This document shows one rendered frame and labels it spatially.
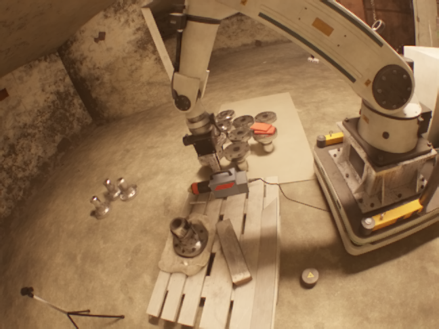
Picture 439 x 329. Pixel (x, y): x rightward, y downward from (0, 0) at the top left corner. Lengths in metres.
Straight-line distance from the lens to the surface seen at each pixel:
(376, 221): 1.18
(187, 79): 1.12
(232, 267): 1.22
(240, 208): 1.55
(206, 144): 1.28
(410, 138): 1.25
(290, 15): 0.84
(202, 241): 1.45
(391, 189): 1.40
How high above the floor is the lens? 1.33
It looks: 36 degrees down
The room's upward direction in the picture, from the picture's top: 21 degrees counter-clockwise
